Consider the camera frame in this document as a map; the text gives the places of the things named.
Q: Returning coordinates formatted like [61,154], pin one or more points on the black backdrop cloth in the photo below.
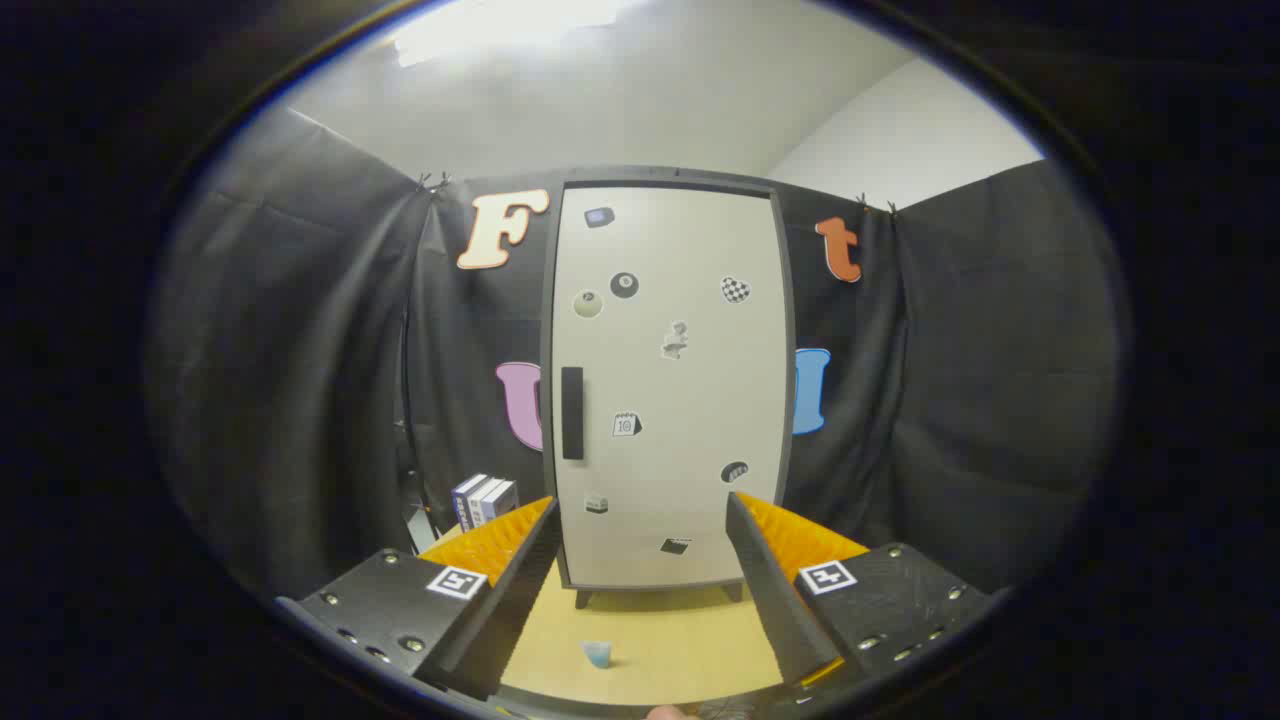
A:
[300,350]

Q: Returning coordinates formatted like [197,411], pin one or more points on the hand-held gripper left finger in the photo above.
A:
[500,620]

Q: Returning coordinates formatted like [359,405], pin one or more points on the blue squeeze tube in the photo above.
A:
[597,655]

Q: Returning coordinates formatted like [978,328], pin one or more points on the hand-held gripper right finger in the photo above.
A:
[780,600]

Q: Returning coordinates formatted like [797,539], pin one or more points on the grey cabinet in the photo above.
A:
[660,177]

